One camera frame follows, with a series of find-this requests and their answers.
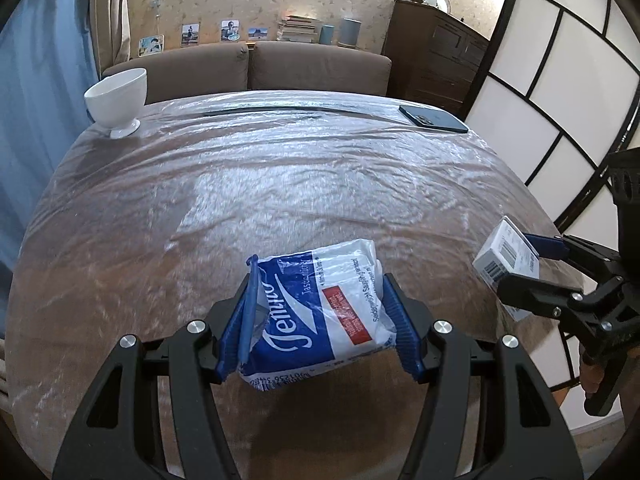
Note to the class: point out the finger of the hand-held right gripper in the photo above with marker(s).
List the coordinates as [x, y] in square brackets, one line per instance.
[535, 292]
[547, 246]

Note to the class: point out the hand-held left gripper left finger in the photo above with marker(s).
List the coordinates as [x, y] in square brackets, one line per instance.
[232, 330]

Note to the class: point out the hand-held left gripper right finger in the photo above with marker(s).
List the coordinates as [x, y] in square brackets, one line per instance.
[400, 325]

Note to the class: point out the white cardboard box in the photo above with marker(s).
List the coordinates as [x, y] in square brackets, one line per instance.
[505, 255]

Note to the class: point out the blue and white tissue packet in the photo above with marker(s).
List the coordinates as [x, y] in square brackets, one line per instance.
[320, 310]

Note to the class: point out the person's right hand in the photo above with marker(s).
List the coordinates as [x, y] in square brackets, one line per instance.
[590, 377]

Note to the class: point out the white paper screen divider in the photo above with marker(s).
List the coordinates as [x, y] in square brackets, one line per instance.
[575, 85]

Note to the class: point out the dark blue smartphone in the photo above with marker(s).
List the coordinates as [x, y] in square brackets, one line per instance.
[440, 120]

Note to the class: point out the dark wooden cabinet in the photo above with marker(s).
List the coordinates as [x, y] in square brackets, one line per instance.
[430, 60]

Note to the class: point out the white footed bowl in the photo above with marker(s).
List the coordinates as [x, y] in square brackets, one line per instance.
[117, 95]

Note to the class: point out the white round mirror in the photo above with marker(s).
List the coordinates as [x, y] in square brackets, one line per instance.
[443, 3]

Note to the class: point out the brown sofa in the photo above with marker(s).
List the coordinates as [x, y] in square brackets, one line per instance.
[310, 70]

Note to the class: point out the grey cylindrical speaker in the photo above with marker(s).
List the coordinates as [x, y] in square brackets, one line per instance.
[351, 33]

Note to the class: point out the small photo print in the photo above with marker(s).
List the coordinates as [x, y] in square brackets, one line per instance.
[151, 45]
[230, 30]
[190, 35]
[258, 34]

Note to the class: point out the light blue cup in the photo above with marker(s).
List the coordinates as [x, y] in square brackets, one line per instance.
[326, 35]

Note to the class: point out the stack of books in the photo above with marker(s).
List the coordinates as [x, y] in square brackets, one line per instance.
[298, 30]

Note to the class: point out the blue curtain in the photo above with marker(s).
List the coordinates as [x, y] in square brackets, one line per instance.
[45, 85]

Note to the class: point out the beige curtain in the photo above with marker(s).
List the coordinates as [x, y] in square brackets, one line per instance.
[111, 10]

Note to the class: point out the small wall ornament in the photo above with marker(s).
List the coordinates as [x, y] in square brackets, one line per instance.
[156, 7]

